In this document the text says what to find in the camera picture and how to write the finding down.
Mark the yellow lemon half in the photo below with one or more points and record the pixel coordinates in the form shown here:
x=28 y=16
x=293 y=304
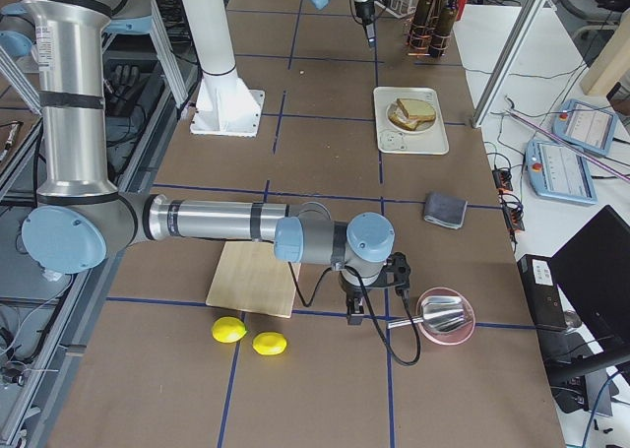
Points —
x=269 y=343

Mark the copper wire bottle rack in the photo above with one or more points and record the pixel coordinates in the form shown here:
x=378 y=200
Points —
x=429 y=40

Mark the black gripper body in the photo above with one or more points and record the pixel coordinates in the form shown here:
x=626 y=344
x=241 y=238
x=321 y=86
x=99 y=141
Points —
x=350 y=291
x=365 y=11

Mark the near blue teach pendant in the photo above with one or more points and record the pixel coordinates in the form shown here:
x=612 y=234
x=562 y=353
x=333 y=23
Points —
x=557 y=173

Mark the cream bear tray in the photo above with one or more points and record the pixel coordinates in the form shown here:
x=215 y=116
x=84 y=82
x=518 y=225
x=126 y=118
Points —
x=394 y=140

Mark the folded grey cloth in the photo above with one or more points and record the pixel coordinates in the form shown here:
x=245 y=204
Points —
x=445 y=210

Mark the black computer box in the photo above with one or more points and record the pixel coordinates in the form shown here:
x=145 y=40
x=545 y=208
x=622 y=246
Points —
x=541 y=292

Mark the aluminium frame post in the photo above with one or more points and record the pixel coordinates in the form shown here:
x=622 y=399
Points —
x=506 y=59

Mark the black laptop monitor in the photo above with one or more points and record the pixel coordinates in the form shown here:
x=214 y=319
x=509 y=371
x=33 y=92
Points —
x=592 y=270

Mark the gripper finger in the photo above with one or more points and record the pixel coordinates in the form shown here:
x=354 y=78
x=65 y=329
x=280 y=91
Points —
x=370 y=35
x=354 y=310

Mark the white round plate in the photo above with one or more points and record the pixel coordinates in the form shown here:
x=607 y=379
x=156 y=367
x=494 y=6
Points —
x=423 y=126

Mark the blue teach pendant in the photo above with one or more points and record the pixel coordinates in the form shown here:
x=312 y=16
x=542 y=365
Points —
x=587 y=126
x=557 y=173

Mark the far blue teach pendant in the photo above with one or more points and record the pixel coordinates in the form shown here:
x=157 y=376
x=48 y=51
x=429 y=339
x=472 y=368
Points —
x=587 y=126

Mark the wooden cutting board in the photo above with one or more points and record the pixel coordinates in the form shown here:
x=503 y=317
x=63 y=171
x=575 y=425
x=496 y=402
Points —
x=250 y=278

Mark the whole yellow lemon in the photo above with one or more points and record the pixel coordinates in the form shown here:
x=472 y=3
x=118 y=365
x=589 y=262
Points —
x=228 y=330

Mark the metal scoop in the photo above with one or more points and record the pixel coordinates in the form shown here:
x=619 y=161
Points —
x=438 y=314

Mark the dark wine bottle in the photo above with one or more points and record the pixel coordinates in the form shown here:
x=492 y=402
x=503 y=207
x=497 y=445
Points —
x=426 y=10
x=445 y=19

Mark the purple reaching stick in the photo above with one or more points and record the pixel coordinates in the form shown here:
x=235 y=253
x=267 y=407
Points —
x=527 y=120

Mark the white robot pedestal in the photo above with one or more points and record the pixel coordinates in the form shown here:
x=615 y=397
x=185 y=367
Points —
x=224 y=105

